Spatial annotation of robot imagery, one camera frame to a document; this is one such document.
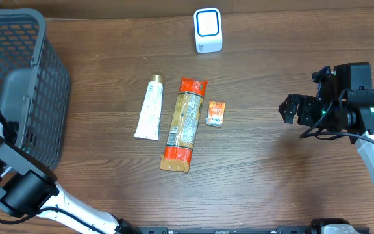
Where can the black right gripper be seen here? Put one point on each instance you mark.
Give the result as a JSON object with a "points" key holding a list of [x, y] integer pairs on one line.
{"points": [[297, 103]]}

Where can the small orange sachet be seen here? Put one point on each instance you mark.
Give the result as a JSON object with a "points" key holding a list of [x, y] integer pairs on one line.
{"points": [[215, 115]]}

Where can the orange long snack packet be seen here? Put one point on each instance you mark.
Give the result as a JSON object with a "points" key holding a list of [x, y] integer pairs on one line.
{"points": [[177, 156]]}

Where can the white tube with gold cap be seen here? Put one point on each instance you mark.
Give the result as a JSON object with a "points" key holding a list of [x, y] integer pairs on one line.
{"points": [[149, 120]]}

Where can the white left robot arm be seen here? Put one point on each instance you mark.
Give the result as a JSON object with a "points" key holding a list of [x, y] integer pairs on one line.
{"points": [[29, 189]]}

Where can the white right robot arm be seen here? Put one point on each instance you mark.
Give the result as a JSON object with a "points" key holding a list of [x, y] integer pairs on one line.
{"points": [[342, 107]]}

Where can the white barcode scanner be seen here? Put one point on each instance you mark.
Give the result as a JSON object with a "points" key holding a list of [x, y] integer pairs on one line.
{"points": [[208, 30]]}

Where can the grey plastic mesh basket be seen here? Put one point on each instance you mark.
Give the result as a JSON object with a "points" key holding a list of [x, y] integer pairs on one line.
{"points": [[34, 85]]}

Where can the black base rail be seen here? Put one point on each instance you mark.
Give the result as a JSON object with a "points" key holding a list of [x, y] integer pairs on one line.
{"points": [[317, 226]]}

